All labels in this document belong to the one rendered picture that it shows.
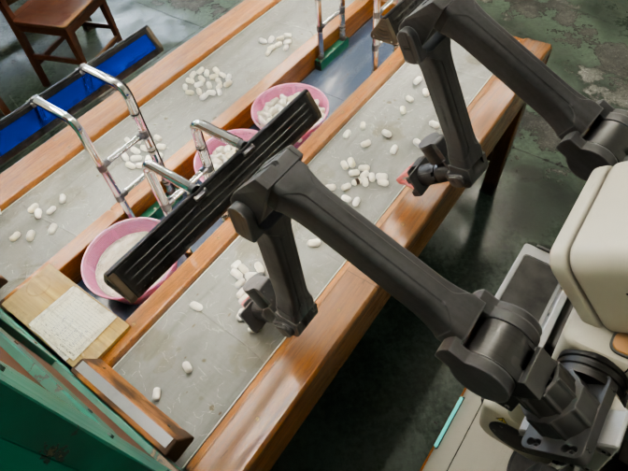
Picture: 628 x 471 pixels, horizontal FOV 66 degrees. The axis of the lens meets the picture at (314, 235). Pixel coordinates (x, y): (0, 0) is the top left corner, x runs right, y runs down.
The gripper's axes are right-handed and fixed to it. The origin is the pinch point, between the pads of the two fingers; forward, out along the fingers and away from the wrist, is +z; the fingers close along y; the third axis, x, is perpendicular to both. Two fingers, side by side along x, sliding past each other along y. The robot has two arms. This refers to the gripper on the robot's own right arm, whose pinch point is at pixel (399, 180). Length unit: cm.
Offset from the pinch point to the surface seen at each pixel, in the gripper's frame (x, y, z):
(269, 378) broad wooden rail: 6, 64, 1
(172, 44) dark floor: -86, -97, 221
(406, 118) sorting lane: -4.3, -31.9, 16.0
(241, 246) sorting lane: -12.4, 38.2, 26.0
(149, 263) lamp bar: -32, 66, -3
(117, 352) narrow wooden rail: -16, 79, 27
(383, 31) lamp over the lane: -33.5, -24.0, -1.5
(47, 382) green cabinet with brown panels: -35, 90, -28
